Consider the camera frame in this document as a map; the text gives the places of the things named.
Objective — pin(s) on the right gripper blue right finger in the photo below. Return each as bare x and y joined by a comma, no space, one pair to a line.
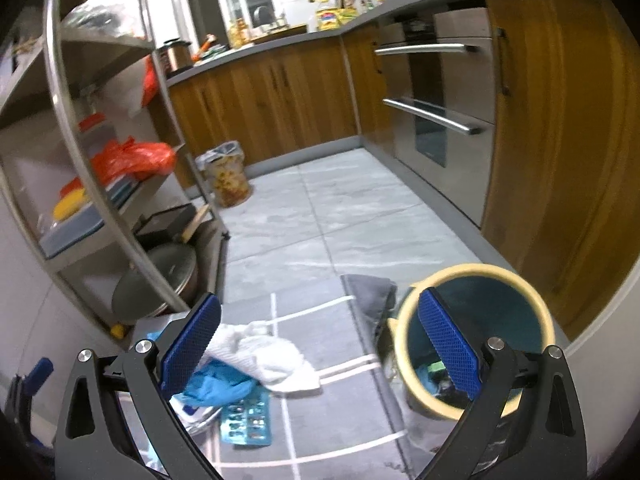
459,356

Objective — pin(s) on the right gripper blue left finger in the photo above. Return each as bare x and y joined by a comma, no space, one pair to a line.
183,342

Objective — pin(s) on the blue blister pill pack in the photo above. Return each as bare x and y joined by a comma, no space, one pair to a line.
247,422

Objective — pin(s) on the light blue face mask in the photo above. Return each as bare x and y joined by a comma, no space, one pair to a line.
216,384

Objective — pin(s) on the wooden kitchen cabinets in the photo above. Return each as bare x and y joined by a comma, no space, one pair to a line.
521,114

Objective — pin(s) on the teal bin with yellow rim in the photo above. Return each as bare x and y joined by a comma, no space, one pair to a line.
483,301

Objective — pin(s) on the white crumpled tissue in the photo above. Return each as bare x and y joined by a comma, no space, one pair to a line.
273,361

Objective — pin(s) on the blue cutting board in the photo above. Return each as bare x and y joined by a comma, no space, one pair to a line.
86,221

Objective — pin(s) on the patterned waste basket with liner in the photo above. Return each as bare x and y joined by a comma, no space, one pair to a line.
223,168

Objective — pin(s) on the metal storage rack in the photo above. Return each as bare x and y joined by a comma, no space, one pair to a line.
61,61

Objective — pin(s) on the orange plastic bag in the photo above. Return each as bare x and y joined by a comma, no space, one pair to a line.
132,158

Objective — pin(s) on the plastic jar with orange lid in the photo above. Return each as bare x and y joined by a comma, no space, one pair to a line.
95,132

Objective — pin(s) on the stainless steel built-in oven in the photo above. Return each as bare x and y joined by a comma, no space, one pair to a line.
440,81

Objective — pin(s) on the steel rice cooker pot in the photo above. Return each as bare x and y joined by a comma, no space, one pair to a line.
175,56

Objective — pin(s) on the cooking oil bottle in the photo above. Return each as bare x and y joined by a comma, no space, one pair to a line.
239,34

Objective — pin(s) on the yellow snack packet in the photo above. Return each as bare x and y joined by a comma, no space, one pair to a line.
333,18

